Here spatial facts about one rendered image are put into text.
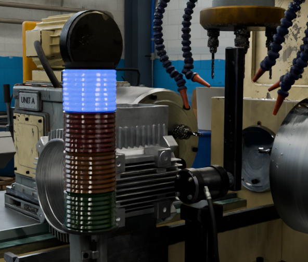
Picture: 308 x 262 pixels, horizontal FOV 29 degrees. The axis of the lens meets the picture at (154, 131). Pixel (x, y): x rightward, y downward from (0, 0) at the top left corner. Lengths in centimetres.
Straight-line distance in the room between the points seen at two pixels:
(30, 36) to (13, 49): 576
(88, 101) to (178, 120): 81
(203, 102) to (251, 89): 186
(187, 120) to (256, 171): 23
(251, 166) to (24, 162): 66
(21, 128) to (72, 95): 104
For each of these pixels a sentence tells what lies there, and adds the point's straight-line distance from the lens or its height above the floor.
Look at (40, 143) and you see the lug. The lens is 105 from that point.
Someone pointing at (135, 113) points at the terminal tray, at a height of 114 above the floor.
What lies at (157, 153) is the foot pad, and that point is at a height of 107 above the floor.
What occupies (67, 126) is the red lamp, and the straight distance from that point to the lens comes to 66.
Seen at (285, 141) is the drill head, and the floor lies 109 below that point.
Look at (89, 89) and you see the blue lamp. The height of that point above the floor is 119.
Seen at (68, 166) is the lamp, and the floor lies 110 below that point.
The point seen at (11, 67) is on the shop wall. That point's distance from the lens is 745.
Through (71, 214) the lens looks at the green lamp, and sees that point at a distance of 67.
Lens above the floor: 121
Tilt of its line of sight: 6 degrees down
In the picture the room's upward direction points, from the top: straight up
